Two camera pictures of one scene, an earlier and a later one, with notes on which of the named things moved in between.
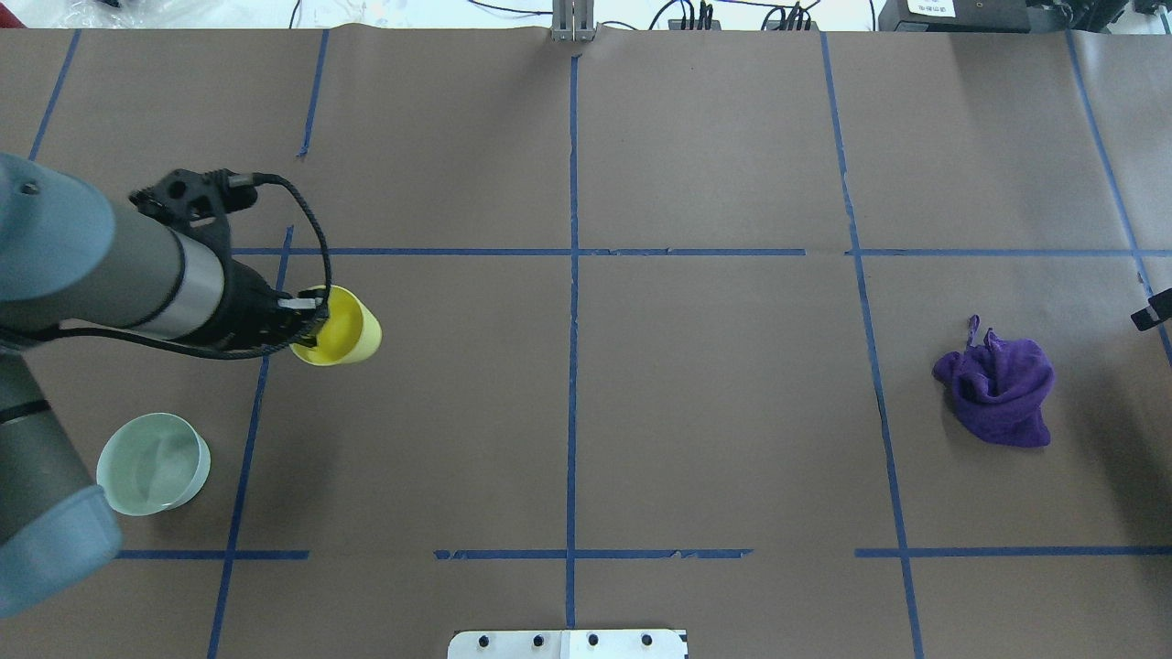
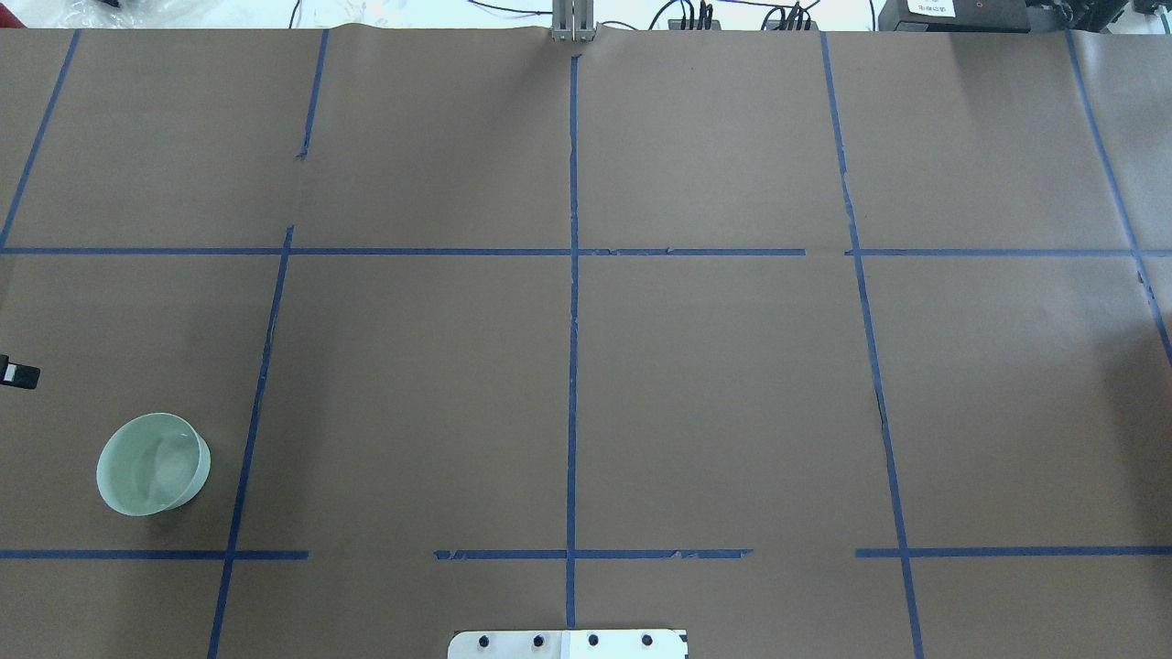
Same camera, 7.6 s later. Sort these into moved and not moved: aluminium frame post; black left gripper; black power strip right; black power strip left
Moved: black left gripper
Not moved: black power strip left; aluminium frame post; black power strip right
